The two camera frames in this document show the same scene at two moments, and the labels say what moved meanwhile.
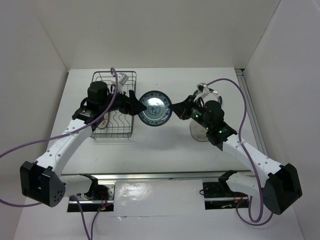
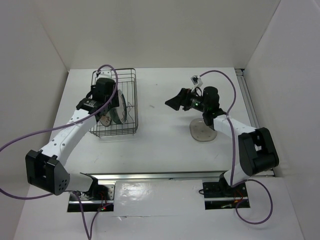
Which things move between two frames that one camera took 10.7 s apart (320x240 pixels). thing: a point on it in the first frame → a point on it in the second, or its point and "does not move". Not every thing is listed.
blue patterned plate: (159, 108) → (115, 116)
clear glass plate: (198, 132) does not move
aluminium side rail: (253, 114) does not move
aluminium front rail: (241, 176) does not move
